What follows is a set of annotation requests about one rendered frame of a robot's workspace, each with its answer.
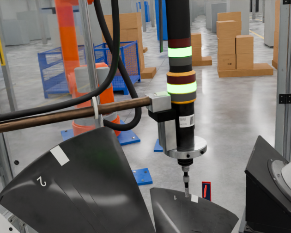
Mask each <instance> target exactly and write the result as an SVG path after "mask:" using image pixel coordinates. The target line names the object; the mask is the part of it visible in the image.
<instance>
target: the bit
mask: <svg viewBox="0 0 291 233"><path fill-rule="evenodd" d="M183 181H184V184H185V197H189V187H188V182H189V181H190V180H189V175H188V172H184V175H183Z"/></svg>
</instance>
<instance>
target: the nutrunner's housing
mask: <svg viewBox="0 0 291 233"><path fill-rule="evenodd" d="M171 107H172V108H173V109H175V110H176V119H175V122H176V145H177V146H179V147H189V146H192V145H194V129H195V120H194V102H191V103H188V104H173V103H171ZM193 162H194V161H193V158H192V159H177V163H178V164H179V165H181V166H190V165H191V164H193Z"/></svg>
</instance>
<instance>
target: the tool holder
mask: <svg viewBox="0 0 291 233"><path fill-rule="evenodd" d="M146 96H149V99H150V105H149V106H146V108H147V109H148V116H149V117H151V118H152V119H154V120H155V121H156V122H157V123H158V138H159V145H160V146H161V147H162V148H163V153H164V154H165V155H167V156H169V157H171V158H175V159H192V158H196V157H199V156H201V155H203V154H204V153H205V152H206V151H207V142H206V140H204V139H203V138H201V137H198V136H194V145H192V146H189V147H179V146H177V145H176V122H175V119H176V110H175V109H173V108H172V107H171V97H170V95H169V94H165V95H159V96H157V95H156V96H155V95H154V93H149V94H145V97H146Z"/></svg>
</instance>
